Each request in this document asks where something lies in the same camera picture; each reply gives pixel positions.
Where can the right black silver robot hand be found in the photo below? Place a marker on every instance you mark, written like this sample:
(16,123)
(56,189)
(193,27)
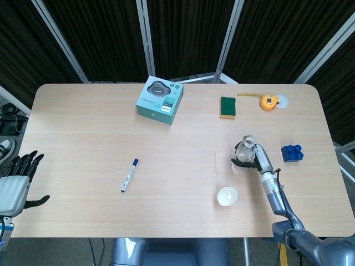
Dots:
(263,159)

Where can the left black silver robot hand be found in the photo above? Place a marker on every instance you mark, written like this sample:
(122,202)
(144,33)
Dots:
(14,191)

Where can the transparent plastic bottle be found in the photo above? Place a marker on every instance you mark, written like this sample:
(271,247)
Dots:
(244,152)

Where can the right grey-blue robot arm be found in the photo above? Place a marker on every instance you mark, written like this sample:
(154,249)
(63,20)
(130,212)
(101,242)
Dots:
(280,199)

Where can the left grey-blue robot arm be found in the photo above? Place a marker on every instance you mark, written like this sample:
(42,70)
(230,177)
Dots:
(5,232)

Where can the white paper cup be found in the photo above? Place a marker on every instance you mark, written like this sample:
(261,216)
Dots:
(227,196)

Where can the blue toy building block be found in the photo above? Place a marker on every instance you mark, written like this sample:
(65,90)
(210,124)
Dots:
(291,154)

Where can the white grey sneaker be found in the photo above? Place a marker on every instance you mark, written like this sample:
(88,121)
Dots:
(7,147)

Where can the orange tape measure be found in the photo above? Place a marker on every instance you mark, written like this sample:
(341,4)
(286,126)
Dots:
(267,103)

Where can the white round table grommet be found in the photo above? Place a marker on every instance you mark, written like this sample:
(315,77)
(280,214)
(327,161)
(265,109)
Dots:
(284,101)

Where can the green yellow sponge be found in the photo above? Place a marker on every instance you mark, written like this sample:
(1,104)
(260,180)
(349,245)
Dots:
(228,106)

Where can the black floor equipment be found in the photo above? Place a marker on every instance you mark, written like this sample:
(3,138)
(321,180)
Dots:
(11,122)

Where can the white table leg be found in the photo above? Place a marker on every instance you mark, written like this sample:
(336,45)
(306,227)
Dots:
(246,252)

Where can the blue white marker pen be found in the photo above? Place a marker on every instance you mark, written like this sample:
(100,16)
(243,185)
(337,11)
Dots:
(129,176)

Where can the teal speaker box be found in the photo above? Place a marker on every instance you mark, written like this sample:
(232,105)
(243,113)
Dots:
(158,102)

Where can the grey-blue robot torso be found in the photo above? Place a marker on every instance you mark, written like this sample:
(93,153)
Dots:
(169,253)

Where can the grey screen frame post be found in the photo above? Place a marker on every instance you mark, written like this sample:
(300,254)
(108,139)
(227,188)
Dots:
(59,41)
(227,41)
(324,47)
(14,98)
(147,41)

